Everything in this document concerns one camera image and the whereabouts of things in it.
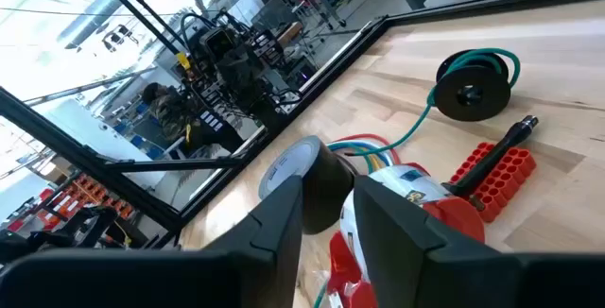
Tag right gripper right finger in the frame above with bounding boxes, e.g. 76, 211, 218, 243
353, 174, 521, 308

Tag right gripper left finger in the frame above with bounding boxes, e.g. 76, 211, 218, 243
202, 174, 305, 308

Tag red tape dispenser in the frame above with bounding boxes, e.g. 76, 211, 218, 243
325, 161, 487, 308

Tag thin green cord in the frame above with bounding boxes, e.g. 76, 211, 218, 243
343, 46, 522, 158

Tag red bit holder block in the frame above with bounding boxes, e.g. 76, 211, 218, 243
448, 141, 538, 224

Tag person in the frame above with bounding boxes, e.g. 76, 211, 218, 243
141, 82, 204, 145

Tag red parts bin shelf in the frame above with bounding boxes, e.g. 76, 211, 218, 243
37, 173, 134, 233

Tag dark duct tape roll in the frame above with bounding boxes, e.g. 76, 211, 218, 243
258, 134, 356, 236

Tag yellow cable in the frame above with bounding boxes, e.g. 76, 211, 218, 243
362, 151, 382, 173

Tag bundle of coloured cables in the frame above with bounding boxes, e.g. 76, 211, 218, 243
327, 141, 394, 167

